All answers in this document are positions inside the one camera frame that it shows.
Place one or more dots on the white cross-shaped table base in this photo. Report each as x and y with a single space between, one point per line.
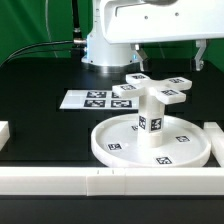
167 91

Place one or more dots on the white marker sheet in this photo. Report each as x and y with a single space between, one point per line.
97 99

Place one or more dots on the white round table top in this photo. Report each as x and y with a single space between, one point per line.
118 142

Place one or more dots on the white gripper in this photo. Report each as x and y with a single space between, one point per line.
146 21

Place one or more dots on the white front rail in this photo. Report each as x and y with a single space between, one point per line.
111 181

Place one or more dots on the white rail block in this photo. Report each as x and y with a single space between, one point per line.
4 133
216 135

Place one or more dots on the white left rail block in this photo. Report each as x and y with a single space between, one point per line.
4 133

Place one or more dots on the white right rail block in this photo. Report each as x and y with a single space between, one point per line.
216 135

